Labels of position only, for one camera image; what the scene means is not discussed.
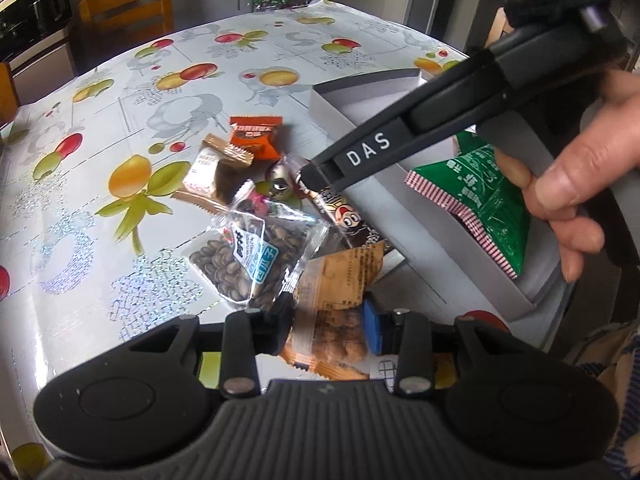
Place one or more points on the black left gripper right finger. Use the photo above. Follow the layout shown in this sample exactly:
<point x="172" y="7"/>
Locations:
<point x="400" y="347"/>

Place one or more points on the brown white biscuit packet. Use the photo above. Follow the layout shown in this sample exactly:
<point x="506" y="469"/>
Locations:
<point x="215" y="175"/>

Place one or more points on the orange snack packet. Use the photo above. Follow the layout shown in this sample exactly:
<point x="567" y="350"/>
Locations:
<point x="256" y="134"/>

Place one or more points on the grey cabinet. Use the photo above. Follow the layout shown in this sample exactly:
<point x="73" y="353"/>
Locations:
<point x="44" y="67"/>

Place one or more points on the clear round candy packet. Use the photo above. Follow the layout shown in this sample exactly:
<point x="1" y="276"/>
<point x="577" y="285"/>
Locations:
<point x="279" y="185"/>

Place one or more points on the wooden chair left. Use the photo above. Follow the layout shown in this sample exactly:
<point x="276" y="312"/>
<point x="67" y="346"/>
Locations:
<point x="9" y="101"/>

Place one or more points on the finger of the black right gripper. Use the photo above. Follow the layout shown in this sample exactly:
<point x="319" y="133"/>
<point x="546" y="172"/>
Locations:
<point x="459" y="98"/>

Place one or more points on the clear sunflower seed packet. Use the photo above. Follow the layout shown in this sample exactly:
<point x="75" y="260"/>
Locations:
<point x="257" y="249"/>

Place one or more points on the wooden chair far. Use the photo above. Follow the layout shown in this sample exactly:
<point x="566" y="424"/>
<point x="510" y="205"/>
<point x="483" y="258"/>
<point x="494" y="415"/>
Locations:
<point x="132" y="21"/>

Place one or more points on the black appliance on cabinet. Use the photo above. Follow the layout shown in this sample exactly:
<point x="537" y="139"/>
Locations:
<point x="26" y="22"/>

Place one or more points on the tan peanut snack packet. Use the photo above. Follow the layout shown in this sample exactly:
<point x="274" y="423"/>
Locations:
<point x="327" y="336"/>

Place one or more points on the green snack packet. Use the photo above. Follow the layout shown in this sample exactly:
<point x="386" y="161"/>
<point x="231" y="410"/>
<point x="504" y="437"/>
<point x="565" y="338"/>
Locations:
<point x="471" y="188"/>

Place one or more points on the fruit pattern tablecloth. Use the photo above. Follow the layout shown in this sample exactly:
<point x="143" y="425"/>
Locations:
<point x="92" y="237"/>

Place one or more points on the wooden chair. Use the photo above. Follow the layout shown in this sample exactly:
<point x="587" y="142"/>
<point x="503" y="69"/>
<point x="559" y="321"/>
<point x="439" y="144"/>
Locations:
<point x="132" y="21"/>
<point x="9" y="101"/>

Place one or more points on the person's right hand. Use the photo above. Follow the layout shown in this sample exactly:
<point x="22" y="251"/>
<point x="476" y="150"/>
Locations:
<point x="598" y="157"/>

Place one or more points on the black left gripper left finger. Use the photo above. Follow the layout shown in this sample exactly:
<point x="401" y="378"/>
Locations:
<point x="247" y="334"/>

